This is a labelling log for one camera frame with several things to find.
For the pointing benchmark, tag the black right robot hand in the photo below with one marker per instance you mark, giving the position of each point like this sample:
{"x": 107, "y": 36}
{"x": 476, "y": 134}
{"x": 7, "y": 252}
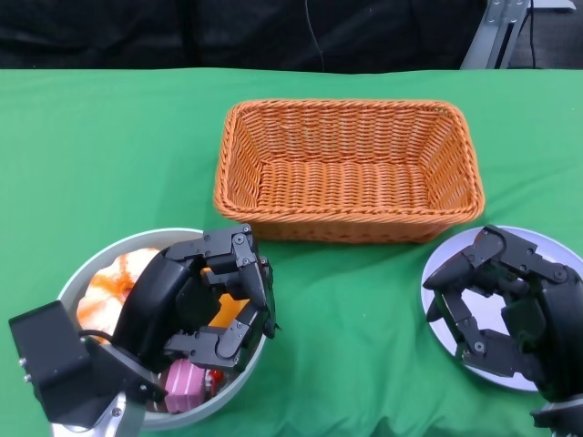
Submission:
{"x": 555, "y": 318}

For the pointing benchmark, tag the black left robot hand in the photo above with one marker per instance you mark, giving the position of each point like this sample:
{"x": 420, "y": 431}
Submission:
{"x": 155, "y": 291}

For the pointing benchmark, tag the white orange striped bun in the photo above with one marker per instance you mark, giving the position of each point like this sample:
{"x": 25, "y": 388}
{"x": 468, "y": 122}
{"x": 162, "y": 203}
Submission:
{"x": 109, "y": 291}

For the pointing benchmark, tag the grey-green round bowl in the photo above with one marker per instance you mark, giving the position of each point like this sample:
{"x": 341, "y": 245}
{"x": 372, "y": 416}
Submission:
{"x": 237, "y": 387}

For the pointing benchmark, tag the white round plate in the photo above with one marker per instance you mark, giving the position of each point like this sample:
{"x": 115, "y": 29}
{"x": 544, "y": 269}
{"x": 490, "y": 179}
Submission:
{"x": 485, "y": 311}

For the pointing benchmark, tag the brown pink layered cake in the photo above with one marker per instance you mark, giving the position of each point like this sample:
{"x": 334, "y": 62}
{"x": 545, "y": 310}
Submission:
{"x": 184, "y": 384}

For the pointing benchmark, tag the orange wicker basket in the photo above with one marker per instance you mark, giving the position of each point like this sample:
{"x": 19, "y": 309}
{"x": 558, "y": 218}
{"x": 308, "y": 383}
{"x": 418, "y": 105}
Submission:
{"x": 346, "y": 191}

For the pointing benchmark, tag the green tablecloth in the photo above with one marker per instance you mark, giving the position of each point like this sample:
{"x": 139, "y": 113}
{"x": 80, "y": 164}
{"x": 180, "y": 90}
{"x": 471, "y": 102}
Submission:
{"x": 136, "y": 136}

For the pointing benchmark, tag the black backdrop cloth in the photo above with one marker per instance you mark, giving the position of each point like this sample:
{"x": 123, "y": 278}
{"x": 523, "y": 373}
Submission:
{"x": 136, "y": 32}

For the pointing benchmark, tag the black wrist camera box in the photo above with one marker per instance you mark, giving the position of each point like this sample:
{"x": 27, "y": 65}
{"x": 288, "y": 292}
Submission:
{"x": 50, "y": 355}

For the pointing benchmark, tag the grey metal stand frame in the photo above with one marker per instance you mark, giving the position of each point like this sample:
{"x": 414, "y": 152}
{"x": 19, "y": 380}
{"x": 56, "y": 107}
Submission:
{"x": 485, "y": 41}

